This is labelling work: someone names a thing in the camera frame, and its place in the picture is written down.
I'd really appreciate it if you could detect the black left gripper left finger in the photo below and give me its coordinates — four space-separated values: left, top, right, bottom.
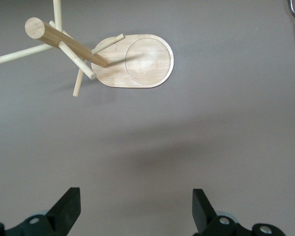
0 187 82 236

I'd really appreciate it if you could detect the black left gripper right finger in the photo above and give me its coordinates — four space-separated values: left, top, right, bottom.
191 188 286 236

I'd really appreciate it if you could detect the wooden cup rack with pegs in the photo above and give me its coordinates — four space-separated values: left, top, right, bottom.
0 0 175 98

